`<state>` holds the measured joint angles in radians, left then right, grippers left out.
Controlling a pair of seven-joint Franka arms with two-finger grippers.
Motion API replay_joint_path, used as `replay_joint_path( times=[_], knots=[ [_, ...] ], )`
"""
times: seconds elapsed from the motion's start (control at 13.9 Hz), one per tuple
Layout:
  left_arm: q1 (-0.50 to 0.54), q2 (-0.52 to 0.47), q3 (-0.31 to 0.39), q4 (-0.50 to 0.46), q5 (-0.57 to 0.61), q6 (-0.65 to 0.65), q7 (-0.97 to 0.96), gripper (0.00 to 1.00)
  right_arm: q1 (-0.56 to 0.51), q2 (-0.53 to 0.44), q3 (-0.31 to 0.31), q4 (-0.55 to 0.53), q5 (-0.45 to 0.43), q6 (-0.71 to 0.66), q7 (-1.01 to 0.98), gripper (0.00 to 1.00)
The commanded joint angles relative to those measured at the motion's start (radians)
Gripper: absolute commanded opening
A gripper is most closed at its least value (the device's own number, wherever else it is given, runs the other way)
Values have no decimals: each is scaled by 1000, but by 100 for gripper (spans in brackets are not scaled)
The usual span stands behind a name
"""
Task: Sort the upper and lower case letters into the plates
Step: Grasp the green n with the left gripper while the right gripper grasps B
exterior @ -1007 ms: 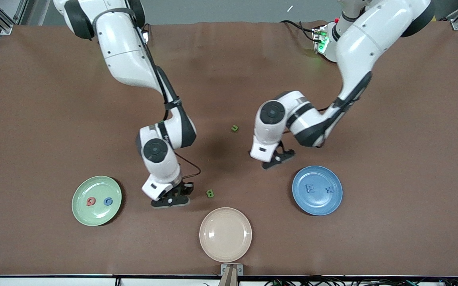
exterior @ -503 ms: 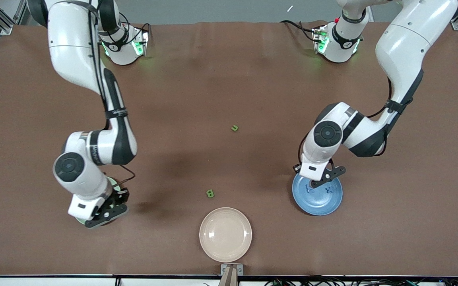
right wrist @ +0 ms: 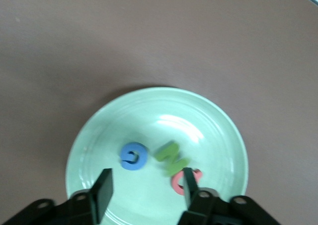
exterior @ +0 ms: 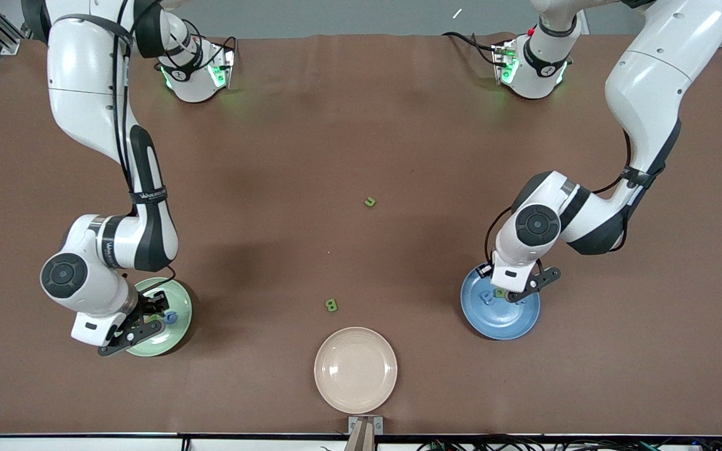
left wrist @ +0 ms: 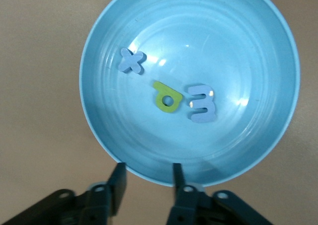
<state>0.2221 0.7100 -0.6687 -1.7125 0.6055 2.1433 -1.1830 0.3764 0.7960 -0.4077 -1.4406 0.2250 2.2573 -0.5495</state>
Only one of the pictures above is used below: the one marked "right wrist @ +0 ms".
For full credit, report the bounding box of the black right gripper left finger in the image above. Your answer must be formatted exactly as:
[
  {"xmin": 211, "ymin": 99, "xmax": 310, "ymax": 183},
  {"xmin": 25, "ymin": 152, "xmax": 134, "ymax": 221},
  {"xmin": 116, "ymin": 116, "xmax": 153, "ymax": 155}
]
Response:
[{"xmin": 0, "ymin": 168, "xmax": 115, "ymax": 225}]

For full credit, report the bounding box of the blue letter G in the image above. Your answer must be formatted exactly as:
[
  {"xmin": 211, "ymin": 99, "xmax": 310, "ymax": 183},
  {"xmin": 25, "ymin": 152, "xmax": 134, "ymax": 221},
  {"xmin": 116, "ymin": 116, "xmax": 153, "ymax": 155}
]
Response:
[{"xmin": 120, "ymin": 142, "xmax": 148, "ymax": 171}]

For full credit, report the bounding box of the brown table cover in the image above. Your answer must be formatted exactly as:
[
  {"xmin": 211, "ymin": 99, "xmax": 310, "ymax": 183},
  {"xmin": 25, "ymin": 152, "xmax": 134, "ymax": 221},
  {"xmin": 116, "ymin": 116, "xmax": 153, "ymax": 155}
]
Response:
[{"xmin": 0, "ymin": 0, "xmax": 318, "ymax": 225}]

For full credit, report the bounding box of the green letter N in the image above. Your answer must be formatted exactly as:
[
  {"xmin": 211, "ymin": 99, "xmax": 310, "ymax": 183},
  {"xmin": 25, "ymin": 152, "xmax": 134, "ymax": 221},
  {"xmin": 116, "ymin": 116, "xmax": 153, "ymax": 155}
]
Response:
[{"xmin": 154, "ymin": 141, "xmax": 191, "ymax": 178}]

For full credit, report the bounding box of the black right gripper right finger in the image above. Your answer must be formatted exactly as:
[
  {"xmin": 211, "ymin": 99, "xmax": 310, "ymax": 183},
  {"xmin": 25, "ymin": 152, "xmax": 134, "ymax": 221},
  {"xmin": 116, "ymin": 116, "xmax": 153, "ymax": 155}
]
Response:
[{"xmin": 177, "ymin": 167, "xmax": 280, "ymax": 225}]

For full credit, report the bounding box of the green plate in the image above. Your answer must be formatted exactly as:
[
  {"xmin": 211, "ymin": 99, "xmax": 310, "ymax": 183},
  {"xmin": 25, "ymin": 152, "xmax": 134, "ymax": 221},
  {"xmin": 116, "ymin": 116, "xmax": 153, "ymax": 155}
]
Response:
[{"xmin": 65, "ymin": 86, "xmax": 249, "ymax": 225}]

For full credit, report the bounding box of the red letter Q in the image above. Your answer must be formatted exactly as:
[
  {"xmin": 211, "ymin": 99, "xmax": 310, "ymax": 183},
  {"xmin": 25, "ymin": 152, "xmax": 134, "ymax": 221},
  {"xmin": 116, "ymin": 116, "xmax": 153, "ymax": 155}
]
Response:
[{"xmin": 170, "ymin": 169, "xmax": 202, "ymax": 195}]

